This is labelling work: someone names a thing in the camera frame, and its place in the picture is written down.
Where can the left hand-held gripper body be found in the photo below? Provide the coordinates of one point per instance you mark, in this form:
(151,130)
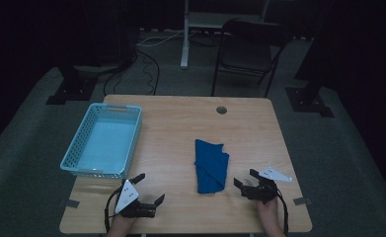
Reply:
(126,197)

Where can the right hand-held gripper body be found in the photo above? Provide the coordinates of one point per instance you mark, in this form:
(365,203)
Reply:
(261,192)

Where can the white metal stand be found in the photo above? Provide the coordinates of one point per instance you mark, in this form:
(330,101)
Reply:
(193,19)

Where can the blue cloth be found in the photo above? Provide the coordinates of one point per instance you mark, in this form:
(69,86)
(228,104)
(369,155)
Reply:
(211,168)

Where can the light blue plastic basket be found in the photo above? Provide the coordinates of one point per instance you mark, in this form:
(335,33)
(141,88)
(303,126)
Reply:
(106,144)

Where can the black stand with base plate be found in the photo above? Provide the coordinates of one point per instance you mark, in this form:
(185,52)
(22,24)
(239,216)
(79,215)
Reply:
(72,89)
(307,98)

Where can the person's right hand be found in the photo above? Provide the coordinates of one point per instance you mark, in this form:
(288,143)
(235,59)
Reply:
(269,212)

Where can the black folding chair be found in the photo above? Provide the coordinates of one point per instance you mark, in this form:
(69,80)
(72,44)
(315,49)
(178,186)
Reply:
(246,52)

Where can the person's left hand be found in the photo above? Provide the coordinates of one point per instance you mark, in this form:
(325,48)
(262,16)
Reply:
(123,223)

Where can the grey tape strip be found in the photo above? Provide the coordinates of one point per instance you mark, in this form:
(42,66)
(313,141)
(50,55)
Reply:
(302,201)
(69,203)

